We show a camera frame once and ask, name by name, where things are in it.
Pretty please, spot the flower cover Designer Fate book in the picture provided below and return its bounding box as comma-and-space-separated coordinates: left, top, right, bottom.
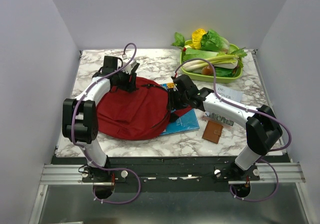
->
201, 84, 244, 128

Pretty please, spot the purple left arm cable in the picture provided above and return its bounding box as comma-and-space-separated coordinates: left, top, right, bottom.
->
71, 42, 142, 205

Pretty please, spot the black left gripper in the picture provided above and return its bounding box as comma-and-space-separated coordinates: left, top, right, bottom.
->
113, 66, 137, 93

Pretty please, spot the yellow artificial flower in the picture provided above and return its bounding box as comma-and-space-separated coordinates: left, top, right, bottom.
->
187, 28, 206, 49

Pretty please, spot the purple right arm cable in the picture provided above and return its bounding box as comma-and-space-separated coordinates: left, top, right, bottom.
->
174, 58, 293, 203

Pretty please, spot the green leaf sprig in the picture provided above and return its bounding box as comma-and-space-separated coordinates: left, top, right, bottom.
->
171, 32, 185, 48

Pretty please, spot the green white leek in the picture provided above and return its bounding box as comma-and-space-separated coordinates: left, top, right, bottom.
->
182, 54, 240, 71

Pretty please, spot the aluminium rail frame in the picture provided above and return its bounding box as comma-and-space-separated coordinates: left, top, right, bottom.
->
29, 157, 316, 224

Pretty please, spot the orange treehouse storybook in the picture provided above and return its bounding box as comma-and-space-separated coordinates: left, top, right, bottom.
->
161, 82, 176, 91

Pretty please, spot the green plastic tray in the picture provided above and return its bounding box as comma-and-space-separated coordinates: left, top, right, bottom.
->
180, 40, 247, 83

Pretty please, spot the brown mushroom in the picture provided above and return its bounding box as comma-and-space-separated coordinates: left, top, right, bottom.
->
201, 65, 214, 76

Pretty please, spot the green lettuce head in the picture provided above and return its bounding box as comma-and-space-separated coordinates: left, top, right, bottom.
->
200, 29, 230, 53

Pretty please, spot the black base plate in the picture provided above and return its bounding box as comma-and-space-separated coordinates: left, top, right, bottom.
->
44, 155, 294, 193

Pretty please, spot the red student backpack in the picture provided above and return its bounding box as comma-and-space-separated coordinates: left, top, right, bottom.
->
96, 77, 193, 141

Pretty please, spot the blue paperback book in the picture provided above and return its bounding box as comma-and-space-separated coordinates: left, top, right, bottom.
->
159, 109, 200, 136

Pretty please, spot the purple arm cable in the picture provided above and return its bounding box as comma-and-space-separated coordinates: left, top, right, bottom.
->
71, 42, 142, 205
174, 58, 293, 203

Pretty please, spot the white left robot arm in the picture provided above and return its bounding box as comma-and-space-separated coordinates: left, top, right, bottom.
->
62, 55, 139, 182

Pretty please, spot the brown leather wallet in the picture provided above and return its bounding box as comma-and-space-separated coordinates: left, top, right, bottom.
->
202, 121, 223, 144

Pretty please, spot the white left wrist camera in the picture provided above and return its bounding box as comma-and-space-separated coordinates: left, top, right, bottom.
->
122, 60, 139, 74

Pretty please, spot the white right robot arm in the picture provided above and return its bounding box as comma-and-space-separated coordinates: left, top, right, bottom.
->
168, 74, 283, 180

